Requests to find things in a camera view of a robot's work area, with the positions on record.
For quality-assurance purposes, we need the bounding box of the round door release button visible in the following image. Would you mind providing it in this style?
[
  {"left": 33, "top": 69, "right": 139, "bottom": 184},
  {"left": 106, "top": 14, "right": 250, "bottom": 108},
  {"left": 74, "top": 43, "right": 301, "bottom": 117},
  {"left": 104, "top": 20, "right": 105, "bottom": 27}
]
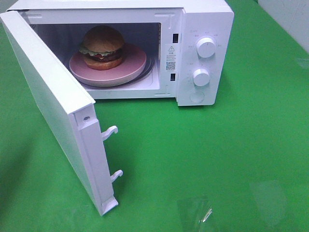
[{"left": 190, "top": 91, "right": 205, "bottom": 103}]

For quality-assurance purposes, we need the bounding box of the pink round plate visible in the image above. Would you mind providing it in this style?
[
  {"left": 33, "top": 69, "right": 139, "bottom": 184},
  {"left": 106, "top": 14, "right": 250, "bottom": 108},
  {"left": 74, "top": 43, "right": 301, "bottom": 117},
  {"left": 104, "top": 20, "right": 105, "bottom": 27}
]
[{"left": 69, "top": 43, "right": 147, "bottom": 87}]

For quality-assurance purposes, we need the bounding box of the white timer knob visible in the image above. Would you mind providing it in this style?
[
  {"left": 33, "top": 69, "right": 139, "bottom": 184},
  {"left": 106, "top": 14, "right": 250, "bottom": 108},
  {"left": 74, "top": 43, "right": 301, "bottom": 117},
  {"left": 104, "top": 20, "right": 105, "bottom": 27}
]
[{"left": 193, "top": 69, "right": 211, "bottom": 87}]

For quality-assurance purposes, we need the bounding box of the burger with lettuce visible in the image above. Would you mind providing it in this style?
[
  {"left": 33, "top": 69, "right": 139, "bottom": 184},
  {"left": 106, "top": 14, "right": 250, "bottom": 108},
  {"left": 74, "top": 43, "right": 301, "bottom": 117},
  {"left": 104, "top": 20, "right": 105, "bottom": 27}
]
[{"left": 79, "top": 25, "right": 125, "bottom": 71}]

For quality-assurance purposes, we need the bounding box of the glass microwave turntable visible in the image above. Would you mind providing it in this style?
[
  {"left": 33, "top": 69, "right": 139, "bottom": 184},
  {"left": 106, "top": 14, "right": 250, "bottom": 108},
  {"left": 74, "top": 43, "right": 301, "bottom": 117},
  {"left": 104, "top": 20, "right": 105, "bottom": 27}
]
[{"left": 77, "top": 58, "right": 154, "bottom": 87}]

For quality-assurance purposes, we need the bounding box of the white warning label sticker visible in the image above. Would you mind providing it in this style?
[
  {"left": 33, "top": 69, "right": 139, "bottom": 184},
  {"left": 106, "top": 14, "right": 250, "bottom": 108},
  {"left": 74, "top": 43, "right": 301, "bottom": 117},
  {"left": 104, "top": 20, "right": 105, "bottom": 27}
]
[{"left": 164, "top": 43, "right": 177, "bottom": 71}]

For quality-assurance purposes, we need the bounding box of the white microwave oven body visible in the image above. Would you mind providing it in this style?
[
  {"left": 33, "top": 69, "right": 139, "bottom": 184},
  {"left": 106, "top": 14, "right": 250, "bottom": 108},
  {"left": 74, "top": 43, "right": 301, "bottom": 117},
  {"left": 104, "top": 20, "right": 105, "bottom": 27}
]
[{"left": 6, "top": 0, "right": 234, "bottom": 106}]

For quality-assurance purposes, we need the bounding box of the white upper power knob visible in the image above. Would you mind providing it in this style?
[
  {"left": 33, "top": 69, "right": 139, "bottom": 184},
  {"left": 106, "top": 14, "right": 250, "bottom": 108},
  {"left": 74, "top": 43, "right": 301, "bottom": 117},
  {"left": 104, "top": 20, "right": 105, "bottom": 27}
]
[{"left": 196, "top": 36, "right": 216, "bottom": 58}]

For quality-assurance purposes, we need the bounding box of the clear tape patch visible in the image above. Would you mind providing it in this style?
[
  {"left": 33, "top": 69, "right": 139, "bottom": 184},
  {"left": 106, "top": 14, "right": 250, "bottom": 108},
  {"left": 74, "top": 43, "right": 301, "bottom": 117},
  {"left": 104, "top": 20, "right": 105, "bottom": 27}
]
[{"left": 177, "top": 194, "right": 213, "bottom": 225}]

